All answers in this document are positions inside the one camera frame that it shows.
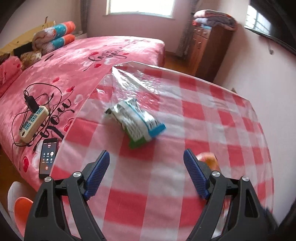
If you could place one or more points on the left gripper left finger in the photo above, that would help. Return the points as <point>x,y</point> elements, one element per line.
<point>94,173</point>

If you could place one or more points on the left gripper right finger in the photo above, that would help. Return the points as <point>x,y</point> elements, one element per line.
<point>198,172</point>

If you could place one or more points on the green white snack bag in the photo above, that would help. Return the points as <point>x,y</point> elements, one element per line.
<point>140,126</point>

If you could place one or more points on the orange trash bucket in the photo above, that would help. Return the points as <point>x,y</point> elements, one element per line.
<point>22,208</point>

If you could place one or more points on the orange blue snack wrapper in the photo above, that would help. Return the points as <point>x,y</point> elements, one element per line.
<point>210,159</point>

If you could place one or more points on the black smartphone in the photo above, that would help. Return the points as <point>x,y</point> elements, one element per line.
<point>48,153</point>

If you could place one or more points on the red checkered tablecloth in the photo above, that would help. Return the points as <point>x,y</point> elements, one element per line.
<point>146,193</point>

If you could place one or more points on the white stool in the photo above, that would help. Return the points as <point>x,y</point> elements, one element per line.
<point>15,191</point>

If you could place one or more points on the cream power strip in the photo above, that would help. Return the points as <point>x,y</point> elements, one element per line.
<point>32,124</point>

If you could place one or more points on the pink bed blanket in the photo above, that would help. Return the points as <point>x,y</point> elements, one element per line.
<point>62,81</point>

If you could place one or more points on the brown wooden cabinet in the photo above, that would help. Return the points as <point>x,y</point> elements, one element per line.
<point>207,49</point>

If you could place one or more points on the brown floral pillow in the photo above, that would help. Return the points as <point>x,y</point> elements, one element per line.
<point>30,58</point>

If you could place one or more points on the folded pink love blanket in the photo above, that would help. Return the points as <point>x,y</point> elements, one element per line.
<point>11,69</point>

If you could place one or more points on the rolled colourful quilt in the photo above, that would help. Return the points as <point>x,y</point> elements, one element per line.
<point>52,38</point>

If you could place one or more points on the yellow headboard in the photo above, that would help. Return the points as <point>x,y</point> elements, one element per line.
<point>23,43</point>

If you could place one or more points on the folded blanket on cabinet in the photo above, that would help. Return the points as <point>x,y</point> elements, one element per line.
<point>214,18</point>

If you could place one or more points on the window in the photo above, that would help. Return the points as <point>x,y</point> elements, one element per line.
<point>163,8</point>

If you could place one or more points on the grey curtain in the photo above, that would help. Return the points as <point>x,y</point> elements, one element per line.
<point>84,12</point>

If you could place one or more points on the black charger with cable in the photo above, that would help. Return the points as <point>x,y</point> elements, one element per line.
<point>32,104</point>

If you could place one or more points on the wall mounted black television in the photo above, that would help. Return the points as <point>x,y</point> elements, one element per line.
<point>274,20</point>

